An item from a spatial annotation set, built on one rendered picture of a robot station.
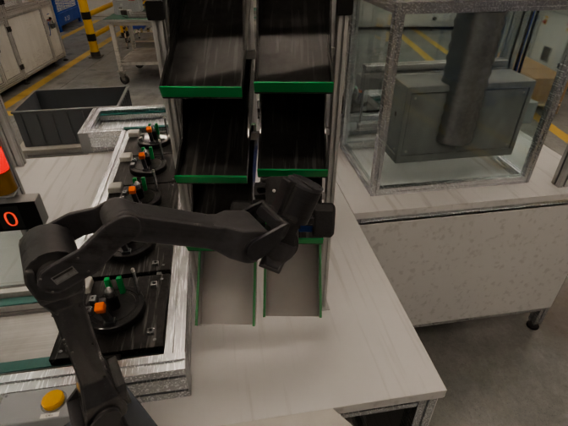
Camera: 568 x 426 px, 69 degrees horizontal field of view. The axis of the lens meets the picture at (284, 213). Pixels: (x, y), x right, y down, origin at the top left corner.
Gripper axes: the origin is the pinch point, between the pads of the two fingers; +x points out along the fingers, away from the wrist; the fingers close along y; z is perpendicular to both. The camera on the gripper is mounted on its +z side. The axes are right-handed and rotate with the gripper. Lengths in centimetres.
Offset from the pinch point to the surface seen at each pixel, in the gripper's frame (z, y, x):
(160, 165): -9, 50, 80
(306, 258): -16.7, -5.3, 14.9
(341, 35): 31.9, -9.8, 7.2
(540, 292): -72, -122, 106
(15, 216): -6, 60, 10
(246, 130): 14.0, 7.9, 7.3
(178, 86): 22.6, 16.8, -8.1
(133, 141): -4, 69, 105
